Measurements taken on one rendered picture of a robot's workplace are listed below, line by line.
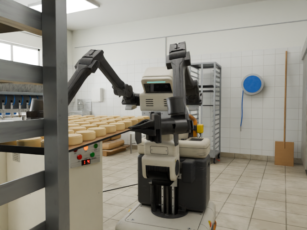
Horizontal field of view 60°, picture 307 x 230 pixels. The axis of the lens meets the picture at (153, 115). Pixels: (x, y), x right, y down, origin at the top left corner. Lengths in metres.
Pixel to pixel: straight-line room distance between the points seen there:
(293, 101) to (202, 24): 2.32
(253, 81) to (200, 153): 3.52
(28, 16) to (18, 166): 1.71
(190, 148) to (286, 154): 3.43
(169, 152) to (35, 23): 1.37
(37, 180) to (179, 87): 0.73
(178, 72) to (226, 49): 4.52
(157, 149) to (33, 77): 1.36
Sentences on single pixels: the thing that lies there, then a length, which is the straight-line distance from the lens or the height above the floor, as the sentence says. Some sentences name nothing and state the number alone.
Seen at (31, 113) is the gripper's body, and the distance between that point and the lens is 1.14.
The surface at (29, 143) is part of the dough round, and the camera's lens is 0.62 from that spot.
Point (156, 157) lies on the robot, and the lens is 1.74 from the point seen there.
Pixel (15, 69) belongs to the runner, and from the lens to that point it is 0.46.
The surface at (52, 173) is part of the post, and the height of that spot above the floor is 0.97.
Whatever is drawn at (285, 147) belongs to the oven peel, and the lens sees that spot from 5.23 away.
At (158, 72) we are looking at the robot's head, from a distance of 1.70.
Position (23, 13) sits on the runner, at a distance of 0.49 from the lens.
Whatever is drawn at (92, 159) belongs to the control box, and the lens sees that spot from 1.80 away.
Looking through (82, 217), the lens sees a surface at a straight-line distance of 1.89.
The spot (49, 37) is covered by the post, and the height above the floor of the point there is 1.20.
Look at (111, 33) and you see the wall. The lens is 6.84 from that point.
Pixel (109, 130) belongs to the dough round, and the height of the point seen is 1.02.
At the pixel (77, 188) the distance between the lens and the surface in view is 1.81.
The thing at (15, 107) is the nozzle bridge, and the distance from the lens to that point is 2.39.
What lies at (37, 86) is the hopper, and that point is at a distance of 2.45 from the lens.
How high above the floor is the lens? 1.09
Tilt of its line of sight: 3 degrees down
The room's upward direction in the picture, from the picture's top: straight up
